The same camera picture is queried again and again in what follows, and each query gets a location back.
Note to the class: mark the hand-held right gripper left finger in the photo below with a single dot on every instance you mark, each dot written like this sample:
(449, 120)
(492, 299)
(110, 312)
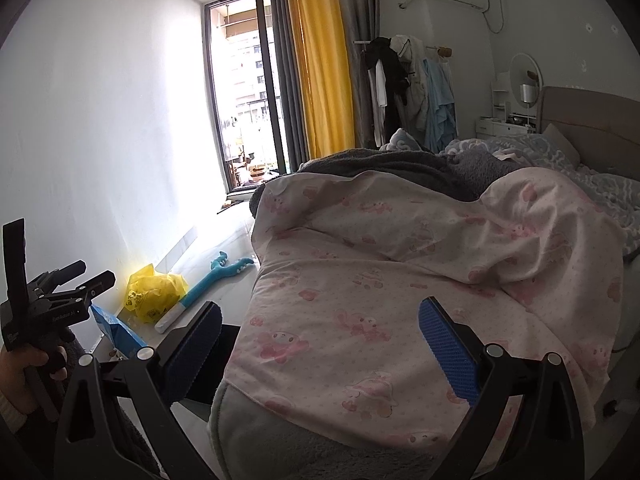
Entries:
(192, 347)

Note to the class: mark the white hanging jacket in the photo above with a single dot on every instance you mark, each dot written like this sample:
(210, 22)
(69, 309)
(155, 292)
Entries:
(415, 85)

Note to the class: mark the wide grey curtain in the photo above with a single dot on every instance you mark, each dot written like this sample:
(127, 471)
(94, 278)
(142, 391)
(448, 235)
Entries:
(360, 10)

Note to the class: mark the clothes rack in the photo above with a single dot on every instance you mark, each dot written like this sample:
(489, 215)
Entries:
(435, 50)

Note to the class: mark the narrow grey curtain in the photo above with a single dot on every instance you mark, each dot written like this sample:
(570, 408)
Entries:
(285, 60)

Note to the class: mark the blue flat package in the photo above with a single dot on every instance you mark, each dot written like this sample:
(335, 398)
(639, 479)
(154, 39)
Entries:
(117, 332)

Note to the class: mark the dark grey fleece blanket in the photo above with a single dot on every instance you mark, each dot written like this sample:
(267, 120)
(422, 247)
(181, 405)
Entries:
(390, 162)

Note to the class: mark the white table lamp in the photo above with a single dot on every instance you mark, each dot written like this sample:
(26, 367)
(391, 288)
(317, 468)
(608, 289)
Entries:
(528, 93)

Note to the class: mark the teal dinosaur back scratcher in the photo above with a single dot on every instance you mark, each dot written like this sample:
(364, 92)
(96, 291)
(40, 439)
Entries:
(200, 287)

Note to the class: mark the beige pillow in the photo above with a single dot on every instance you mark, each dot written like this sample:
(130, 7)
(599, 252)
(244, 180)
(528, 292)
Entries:
(562, 145)

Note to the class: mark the person's left hand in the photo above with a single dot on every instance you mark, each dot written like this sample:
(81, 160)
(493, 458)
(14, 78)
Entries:
(12, 375)

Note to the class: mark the white desk organiser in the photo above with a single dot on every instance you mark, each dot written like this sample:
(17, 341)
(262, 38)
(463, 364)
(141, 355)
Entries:
(501, 92)

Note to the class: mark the yellow plastic bag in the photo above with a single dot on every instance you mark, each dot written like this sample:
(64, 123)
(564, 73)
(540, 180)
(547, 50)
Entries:
(150, 295)

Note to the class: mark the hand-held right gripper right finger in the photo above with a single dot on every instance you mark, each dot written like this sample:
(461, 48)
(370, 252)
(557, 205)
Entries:
(450, 355)

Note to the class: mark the light blue hanging garment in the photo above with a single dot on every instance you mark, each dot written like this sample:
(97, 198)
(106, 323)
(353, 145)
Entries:
(440, 110)

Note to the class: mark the yellow curtain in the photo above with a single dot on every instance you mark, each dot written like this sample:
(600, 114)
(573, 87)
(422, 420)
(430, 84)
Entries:
(320, 60)

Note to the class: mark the white vanity table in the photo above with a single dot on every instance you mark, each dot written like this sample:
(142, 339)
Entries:
(500, 125)

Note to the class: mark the white hanging shirt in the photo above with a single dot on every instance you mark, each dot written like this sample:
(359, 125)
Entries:
(380, 82)

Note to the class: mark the blue patterned quilt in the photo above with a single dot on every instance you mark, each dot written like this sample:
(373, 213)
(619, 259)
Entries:
(600, 185)

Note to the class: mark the person's left forearm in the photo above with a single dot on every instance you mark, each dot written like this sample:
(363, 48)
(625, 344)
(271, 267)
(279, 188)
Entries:
(10, 412)

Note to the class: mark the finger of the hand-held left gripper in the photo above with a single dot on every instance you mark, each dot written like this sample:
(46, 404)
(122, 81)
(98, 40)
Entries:
(100, 282)
(70, 270)

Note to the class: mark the beige upholstered headboard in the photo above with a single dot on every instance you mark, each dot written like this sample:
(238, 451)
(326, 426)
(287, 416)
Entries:
(600, 125)

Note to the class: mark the light blue plush pillow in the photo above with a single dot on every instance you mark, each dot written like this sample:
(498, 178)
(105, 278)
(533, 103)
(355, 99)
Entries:
(402, 141)

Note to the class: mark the glass balcony door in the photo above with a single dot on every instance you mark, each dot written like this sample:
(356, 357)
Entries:
(240, 85)

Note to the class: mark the round white mirror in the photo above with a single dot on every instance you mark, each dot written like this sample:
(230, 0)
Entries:
(522, 67)

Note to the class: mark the pink cartoon print blanket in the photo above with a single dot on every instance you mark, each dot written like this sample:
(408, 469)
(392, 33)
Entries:
(375, 285)

